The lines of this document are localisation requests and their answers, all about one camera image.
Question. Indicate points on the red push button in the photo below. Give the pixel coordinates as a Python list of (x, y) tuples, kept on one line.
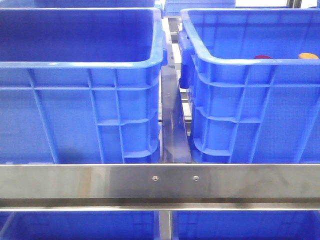
[(262, 56)]

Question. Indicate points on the right blue plastic crate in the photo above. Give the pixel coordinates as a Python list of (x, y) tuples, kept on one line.
[(247, 110)]

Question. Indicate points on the steel vertical rack post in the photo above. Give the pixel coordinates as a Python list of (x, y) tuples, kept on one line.
[(165, 225)]

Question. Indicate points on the lower right blue crate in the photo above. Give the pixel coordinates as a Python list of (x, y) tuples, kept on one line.
[(246, 225)]

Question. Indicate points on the stainless steel rack rail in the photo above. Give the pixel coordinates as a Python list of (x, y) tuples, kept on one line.
[(130, 187)]

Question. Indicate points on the lower left blue crate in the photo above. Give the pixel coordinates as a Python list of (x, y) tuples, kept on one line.
[(82, 225)]

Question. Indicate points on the yellow push button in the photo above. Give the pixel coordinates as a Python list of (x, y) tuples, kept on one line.
[(308, 55)]

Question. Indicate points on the blue plastic crate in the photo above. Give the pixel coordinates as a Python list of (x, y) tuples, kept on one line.
[(80, 85), (247, 110)]

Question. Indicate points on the rear right blue crate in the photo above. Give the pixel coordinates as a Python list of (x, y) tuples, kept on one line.
[(172, 8)]

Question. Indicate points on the rear left blue crate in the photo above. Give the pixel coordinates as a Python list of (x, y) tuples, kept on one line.
[(81, 4)]

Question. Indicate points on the left blue plastic crate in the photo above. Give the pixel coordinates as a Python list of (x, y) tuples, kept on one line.
[(80, 85)]

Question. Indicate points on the left rail screw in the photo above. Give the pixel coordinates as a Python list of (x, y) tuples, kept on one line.
[(155, 178)]

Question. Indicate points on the steel divider bar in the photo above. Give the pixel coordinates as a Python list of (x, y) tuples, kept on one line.
[(175, 146)]

